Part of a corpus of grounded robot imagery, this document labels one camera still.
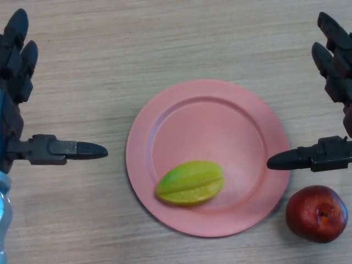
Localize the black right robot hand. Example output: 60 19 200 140
266 11 352 173

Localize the yellow starfruit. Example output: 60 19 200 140
155 160 225 207

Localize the red apple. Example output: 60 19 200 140
285 185 349 244

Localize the pink round plate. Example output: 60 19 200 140
125 79 291 238

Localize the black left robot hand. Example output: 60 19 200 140
0 8 109 175

